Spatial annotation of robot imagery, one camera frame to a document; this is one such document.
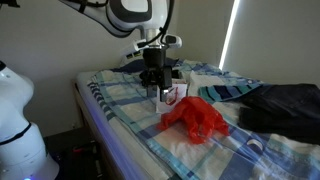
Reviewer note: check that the white gift bag red print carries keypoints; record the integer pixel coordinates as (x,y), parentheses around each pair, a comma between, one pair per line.
(178,91)

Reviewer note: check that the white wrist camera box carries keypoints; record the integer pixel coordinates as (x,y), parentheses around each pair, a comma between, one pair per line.
(131,53)

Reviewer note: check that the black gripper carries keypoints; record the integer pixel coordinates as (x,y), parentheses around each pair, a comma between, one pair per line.
(156,73)

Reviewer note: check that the teal navy striped cloth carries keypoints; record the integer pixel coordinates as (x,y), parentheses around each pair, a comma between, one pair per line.
(226,91)

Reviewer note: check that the red cloth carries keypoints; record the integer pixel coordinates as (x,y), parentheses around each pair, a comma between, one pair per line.
(196,116)

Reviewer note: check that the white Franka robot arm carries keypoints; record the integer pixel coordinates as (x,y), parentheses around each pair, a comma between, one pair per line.
(133,16)

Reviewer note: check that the black garment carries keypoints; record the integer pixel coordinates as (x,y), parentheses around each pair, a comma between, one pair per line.
(283,113)

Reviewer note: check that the blue plaid duvet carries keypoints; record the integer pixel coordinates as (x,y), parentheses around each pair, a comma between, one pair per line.
(200,156)

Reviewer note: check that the white mattress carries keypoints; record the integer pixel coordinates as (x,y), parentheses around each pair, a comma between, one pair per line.
(100,123)

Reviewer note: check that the wooden bed frame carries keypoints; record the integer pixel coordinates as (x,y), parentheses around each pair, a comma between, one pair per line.
(95,146)

